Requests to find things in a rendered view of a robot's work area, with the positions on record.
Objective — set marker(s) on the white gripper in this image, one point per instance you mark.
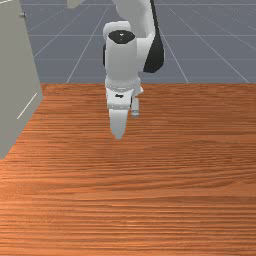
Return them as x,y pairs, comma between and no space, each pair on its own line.
118,103

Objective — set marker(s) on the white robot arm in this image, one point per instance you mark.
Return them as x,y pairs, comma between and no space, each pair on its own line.
123,56

